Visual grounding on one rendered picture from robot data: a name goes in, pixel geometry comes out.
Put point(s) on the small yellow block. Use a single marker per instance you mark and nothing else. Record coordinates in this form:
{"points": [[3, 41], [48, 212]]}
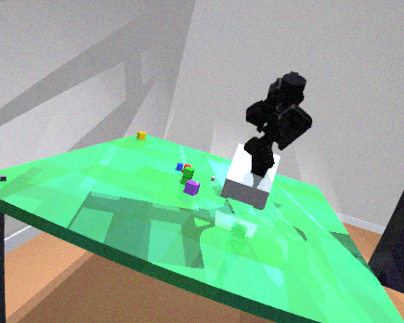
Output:
{"points": [[141, 135]]}

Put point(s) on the blue block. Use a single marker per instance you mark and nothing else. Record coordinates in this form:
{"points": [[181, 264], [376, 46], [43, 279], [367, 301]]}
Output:
{"points": [[179, 166]]}

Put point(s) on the purple cube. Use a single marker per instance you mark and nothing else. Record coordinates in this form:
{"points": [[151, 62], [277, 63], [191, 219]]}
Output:
{"points": [[192, 187]]}

